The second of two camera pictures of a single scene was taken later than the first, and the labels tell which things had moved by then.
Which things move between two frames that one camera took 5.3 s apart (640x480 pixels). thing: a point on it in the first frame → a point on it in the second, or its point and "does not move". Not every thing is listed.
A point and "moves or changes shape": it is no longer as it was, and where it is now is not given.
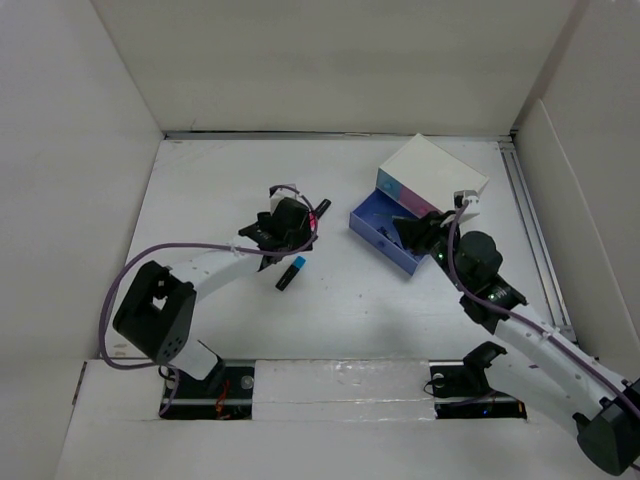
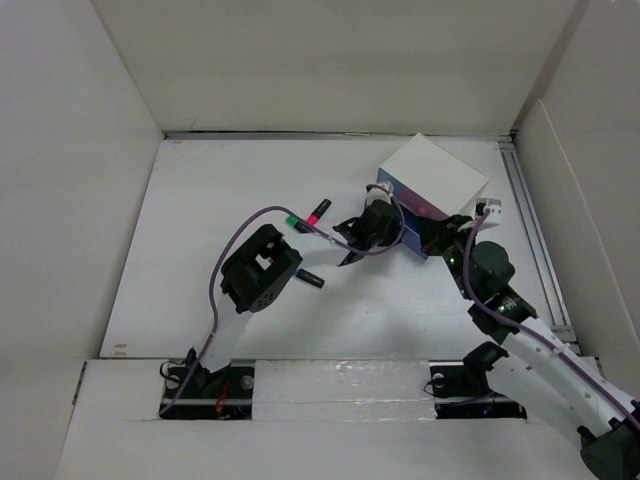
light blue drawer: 388,184 does not move
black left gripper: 302,236 → 394,234
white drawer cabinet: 424,177 does not move
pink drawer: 414,204 does not move
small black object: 289,274 moves or changes shape
